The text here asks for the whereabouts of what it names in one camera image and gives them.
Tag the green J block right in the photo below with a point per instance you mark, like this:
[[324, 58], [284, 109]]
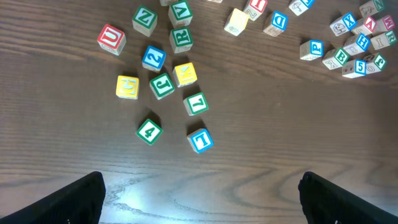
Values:
[[375, 63]]

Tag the green R block left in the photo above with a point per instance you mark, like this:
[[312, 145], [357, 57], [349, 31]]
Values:
[[181, 40]]

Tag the green j block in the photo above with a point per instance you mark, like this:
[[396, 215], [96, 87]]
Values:
[[375, 63], [162, 86]]

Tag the green r block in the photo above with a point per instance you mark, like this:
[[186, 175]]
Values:
[[383, 40], [181, 40]]

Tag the red I block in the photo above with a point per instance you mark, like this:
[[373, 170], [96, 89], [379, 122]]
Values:
[[255, 8]]

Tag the red U block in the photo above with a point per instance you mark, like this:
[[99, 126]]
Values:
[[112, 39]]

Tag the green Z block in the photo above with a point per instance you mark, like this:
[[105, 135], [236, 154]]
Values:
[[144, 20]]

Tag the blue 2 block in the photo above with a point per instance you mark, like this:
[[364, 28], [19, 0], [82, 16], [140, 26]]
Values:
[[153, 59]]

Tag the red W block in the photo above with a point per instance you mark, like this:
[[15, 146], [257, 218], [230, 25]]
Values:
[[384, 24]]

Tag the green B block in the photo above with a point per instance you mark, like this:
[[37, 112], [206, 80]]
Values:
[[335, 58]]

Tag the green 4 block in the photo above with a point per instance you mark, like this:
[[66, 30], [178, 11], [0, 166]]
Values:
[[149, 132]]

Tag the green N block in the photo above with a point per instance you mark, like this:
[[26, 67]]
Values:
[[371, 7]]

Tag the blue P block left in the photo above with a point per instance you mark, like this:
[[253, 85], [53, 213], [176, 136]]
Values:
[[167, 2]]

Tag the blue P block centre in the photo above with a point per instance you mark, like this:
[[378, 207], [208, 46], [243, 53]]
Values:
[[311, 50]]

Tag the green R block right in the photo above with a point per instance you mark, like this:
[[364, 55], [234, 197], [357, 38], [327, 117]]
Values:
[[383, 40]]

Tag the green V block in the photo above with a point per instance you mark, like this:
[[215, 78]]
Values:
[[180, 14]]

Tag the blue L block upper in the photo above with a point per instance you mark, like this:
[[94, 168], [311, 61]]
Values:
[[298, 7]]

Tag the yellow G block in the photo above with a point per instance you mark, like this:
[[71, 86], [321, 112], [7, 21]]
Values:
[[127, 87]]

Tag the blue 5 block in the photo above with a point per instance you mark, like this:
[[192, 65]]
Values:
[[354, 69]]

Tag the yellow K block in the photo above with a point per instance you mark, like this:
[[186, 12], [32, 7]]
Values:
[[184, 74]]

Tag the blue l block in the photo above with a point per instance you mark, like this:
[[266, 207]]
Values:
[[200, 140], [298, 7]]

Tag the red A block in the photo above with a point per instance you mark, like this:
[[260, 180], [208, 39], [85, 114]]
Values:
[[366, 26]]

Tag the blue D block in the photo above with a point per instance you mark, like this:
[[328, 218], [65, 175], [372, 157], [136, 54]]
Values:
[[276, 24]]

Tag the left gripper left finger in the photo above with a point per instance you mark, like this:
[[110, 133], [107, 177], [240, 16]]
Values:
[[78, 202]]

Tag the yellow block centre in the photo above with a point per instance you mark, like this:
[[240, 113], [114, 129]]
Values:
[[236, 22]]

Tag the blue p block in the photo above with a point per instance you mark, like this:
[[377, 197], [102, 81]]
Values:
[[167, 2], [311, 50]]

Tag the blue L block near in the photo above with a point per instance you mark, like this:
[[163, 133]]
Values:
[[200, 140]]

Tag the blue X block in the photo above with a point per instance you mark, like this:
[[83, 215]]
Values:
[[343, 24]]

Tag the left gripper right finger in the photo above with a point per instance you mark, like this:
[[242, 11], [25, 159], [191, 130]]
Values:
[[324, 202]]

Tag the blue H block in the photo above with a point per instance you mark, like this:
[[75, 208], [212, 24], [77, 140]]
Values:
[[357, 44]]

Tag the green L block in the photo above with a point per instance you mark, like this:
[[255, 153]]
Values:
[[196, 104]]

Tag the green J block left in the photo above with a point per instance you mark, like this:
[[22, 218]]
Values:
[[162, 86]]

